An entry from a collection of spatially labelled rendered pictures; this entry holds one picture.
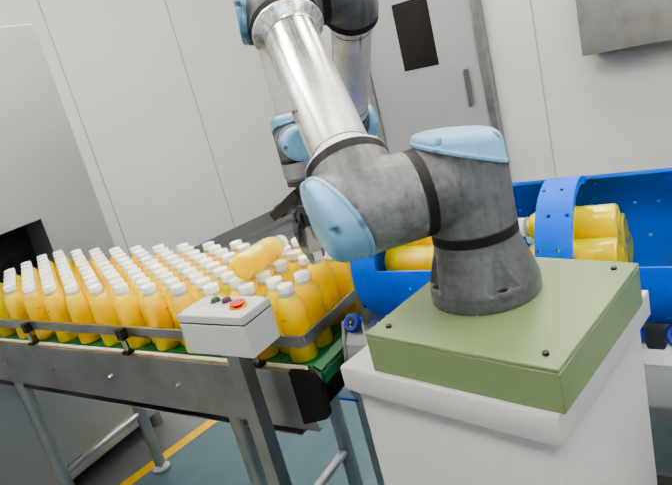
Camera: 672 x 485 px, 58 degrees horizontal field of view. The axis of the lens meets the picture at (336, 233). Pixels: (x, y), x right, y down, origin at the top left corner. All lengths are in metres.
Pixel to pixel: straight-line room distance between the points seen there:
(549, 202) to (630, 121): 3.58
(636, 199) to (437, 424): 0.72
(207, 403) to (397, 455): 0.89
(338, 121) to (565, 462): 0.49
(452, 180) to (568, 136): 4.18
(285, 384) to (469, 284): 0.79
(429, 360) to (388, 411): 0.14
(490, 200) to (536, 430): 0.27
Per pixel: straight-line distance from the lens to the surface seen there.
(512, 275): 0.80
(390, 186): 0.73
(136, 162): 5.71
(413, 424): 0.87
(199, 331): 1.40
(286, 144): 1.29
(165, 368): 1.78
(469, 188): 0.75
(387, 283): 1.29
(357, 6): 1.04
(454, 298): 0.80
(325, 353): 1.48
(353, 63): 1.16
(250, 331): 1.31
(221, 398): 1.68
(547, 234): 1.16
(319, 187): 0.73
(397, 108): 5.55
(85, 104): 5.57
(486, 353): 0.72
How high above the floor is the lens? 1.57
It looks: 16 degrees down
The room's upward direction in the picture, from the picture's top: 14 degrees counter-clockwise
